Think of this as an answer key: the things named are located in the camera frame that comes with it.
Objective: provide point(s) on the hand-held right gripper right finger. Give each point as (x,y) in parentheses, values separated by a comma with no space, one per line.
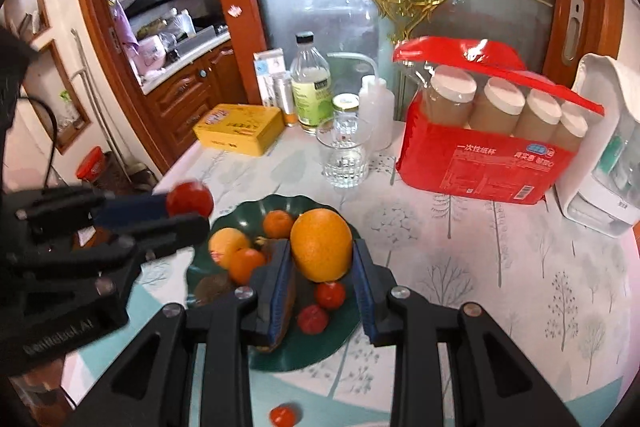
(365,299)

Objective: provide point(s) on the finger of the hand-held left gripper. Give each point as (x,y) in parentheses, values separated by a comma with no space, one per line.
(130,211)
(170,234)

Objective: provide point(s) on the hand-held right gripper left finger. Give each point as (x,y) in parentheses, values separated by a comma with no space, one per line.
(280,294)

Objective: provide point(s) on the brown overripe banana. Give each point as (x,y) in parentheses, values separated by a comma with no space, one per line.
(296,293)

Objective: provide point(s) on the cherry tomato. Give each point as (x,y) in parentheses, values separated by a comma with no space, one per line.
(330,295)
(313,319)
(190,199)
(284,416)

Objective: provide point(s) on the mandarin orange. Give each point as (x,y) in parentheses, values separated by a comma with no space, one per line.
(278,224)
(246,266)

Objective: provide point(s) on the small yellow orange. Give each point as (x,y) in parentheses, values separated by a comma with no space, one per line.
(225,244)

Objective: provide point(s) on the large orange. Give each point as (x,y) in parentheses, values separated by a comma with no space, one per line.
(321,244)

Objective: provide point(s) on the dark green wavy plate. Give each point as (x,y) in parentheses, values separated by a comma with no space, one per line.
(320,352)

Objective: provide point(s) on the red round tin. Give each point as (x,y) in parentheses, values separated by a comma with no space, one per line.
(94,164)

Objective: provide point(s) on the dark avocado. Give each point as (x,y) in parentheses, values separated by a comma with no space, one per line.
(212,290)

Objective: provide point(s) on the wooden kitchen cabinet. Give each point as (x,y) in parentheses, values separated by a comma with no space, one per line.
(185,102)

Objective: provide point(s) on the yellow tin box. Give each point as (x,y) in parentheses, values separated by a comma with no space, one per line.
(237,129)

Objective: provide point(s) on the clear cut glass tumbler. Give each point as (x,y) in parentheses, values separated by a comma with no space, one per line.
(345,162)

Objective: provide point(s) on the pink container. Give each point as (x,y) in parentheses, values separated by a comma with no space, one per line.
(151,53)

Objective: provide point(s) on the red paper cup package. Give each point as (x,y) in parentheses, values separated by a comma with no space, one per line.
(480,167)

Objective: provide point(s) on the metal can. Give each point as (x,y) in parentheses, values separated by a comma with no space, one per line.
(283,92)

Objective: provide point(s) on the white squeeze bottle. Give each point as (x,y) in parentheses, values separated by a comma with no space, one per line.
(374,107)

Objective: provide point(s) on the white carton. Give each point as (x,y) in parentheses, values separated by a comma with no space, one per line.
(267,67)

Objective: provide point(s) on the small jar white lid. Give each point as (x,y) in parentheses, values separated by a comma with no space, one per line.
(346,103)

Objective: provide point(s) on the clear bottle green label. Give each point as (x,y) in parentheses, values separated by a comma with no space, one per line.
(311,92)

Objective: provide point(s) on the white countertop appliance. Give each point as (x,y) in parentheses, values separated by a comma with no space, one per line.
(595,187)

